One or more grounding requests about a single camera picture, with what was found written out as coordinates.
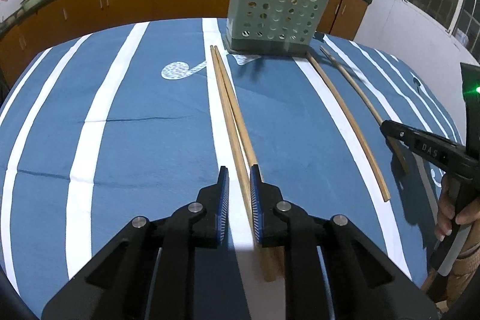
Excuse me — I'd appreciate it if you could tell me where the person's right forearm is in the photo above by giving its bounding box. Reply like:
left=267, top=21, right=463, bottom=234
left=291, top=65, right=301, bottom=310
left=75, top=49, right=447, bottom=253
left=448, top=226, right=480, bottom=306

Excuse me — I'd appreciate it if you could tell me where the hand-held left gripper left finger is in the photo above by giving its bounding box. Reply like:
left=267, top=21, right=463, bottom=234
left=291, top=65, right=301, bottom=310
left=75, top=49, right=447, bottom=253
left=41, top=166, right=235, bottom=320

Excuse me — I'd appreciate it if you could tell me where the green perforated utensil holder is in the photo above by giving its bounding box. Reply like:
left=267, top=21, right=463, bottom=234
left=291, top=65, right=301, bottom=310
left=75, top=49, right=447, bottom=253
left=224, top=0, right=337, bottom=56

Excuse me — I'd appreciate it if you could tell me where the wooden chopstick pair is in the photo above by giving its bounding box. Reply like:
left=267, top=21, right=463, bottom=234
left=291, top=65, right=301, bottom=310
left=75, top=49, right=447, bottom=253
left=214, top=45, right=280, bottom=283

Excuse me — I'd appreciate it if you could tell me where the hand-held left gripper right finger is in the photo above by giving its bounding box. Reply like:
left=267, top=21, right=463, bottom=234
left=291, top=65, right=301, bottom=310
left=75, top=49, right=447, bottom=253
left=249, top=164, right=439, bottom=320

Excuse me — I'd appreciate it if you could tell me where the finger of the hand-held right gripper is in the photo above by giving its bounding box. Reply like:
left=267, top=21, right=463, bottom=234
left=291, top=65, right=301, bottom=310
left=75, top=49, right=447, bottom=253
left=380, top=119, right=474, bottom=171

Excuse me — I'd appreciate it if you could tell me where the blue white striped tablecloth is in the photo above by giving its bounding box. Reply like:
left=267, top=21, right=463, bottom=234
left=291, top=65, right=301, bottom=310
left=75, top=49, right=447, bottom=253
left=0, top=18, right=466, bottom=320

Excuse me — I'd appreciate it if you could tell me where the person's right hand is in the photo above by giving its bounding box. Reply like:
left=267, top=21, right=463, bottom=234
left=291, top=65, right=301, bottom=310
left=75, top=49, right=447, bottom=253
left=435, top=175, right=480, bottom=242

